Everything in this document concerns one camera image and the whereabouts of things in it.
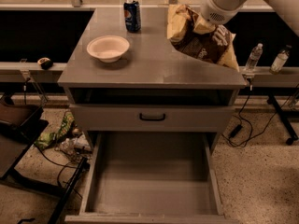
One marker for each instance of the dark tray table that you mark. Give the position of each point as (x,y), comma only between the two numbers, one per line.
(20,126)

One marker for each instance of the black yellow tape measure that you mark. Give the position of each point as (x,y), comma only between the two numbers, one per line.
(45,63)

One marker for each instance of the white paper bowl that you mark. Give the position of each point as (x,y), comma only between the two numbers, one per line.
(108,48)

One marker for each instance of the black drawer handle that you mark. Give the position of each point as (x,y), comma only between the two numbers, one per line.
(145,117)

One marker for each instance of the green chip bag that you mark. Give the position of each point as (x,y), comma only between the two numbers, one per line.
(46,140)

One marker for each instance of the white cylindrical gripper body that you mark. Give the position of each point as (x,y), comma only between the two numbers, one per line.
(214,11)

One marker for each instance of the closed grey top drawer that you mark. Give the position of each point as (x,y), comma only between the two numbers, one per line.
(179,118)

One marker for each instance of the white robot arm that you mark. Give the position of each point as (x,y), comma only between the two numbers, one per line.
(288,10)

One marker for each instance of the dark capped plastic bottle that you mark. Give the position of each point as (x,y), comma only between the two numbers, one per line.
(280,60)

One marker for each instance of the clear water bottle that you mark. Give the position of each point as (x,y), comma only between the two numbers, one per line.
(253,58)

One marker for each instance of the brown chip bag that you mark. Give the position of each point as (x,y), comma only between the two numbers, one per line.
(216,47)

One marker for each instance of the black rolling stand leg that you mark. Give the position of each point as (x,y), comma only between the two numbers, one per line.
(285,117)

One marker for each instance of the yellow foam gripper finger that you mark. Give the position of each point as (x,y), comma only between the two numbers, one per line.
(202,26)

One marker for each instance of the blue Pepsi can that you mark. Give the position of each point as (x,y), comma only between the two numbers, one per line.
(132,16)

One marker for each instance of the grey drawer cabinet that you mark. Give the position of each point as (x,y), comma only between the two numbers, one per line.
(151,72)

